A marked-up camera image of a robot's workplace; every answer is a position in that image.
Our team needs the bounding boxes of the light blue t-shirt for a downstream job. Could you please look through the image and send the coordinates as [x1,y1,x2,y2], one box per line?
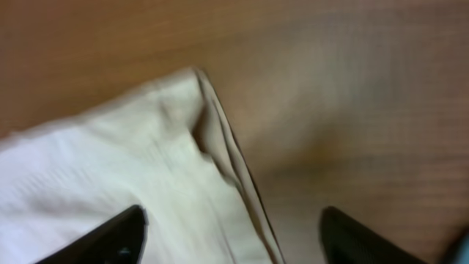
[451,235,469,264]

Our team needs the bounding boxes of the beige cotton shorts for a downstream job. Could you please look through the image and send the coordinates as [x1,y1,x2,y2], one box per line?
[1,68,283,263]

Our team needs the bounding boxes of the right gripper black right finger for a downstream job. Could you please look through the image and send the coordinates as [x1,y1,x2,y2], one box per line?
[319,207,424,264]

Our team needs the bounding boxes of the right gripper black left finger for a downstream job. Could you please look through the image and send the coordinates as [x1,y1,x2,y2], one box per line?
[38,205,147,264]

